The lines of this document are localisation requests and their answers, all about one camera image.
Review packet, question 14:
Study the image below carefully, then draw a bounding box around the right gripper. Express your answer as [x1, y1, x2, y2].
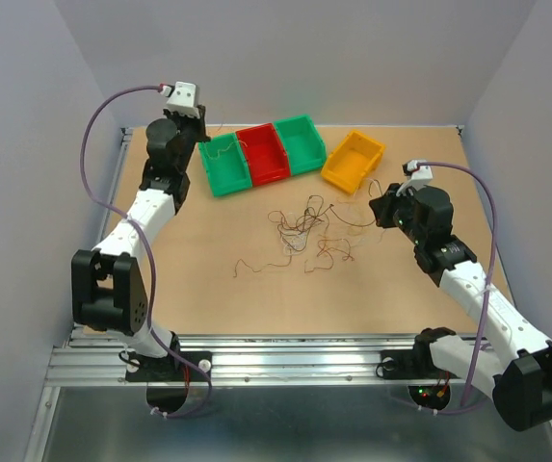
[367, 182, 426, 245]

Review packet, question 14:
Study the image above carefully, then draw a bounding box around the wire bundle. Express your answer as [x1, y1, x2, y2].
[230, 177, 390, 280]

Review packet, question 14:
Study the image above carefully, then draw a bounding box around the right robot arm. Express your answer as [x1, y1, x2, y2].
[369, 184, 552, 431]

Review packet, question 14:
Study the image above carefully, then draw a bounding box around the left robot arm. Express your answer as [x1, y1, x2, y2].
[71, 105, 209, 379]

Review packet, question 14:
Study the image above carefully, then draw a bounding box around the left green bin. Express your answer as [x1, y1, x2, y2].
[198, 133, 252, 197]

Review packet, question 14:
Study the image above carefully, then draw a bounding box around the green bin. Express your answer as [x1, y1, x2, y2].
[198, 133, 252, 197]
[274, 115, 327, 176]

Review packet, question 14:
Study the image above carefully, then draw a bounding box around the red bin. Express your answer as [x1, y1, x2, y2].
[236, 123, 291, 187]

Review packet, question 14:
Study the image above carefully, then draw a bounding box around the yellow bin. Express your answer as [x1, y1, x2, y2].
[321, 130, 386, 194]

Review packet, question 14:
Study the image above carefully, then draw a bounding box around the right green bin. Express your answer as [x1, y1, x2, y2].
[274, 115, 327, 176]

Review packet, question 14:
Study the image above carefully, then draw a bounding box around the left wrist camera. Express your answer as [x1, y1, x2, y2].
[158, 81, 199, 118]

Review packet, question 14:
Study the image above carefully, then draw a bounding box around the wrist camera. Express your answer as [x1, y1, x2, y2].
[158, 81, 199, 118]
[396, 159, 434, 196]

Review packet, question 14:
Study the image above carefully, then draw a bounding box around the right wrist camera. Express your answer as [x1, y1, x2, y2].
[396, 159, 434, 196]

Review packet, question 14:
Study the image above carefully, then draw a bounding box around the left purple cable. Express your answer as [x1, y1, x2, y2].
[80, 84, 214, 420]

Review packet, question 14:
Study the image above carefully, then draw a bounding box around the purple cable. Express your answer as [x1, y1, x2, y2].
[419, 163, 501, 418]
[80, 84, 214, 420]

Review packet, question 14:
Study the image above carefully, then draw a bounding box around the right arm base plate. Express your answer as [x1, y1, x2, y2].
[374, 346, 470, 383]

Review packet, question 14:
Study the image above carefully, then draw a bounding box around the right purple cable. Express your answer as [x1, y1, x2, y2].
[419, 163, 501, 418]

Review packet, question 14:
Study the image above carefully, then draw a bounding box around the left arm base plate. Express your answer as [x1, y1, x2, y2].
[118, 350, 206, 383]

